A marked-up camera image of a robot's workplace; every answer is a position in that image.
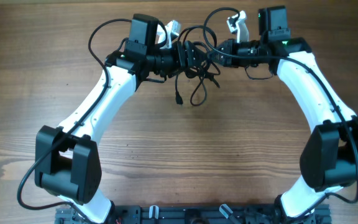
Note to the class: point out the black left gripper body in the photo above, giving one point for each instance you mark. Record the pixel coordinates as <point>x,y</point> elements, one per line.
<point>171,60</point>

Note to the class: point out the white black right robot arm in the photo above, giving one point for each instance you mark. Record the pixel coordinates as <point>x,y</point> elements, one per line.
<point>329,161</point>

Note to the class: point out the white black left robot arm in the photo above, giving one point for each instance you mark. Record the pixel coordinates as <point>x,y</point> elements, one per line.
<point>67,163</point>

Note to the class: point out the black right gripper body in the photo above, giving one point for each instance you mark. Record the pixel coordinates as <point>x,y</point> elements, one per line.
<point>242,55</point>

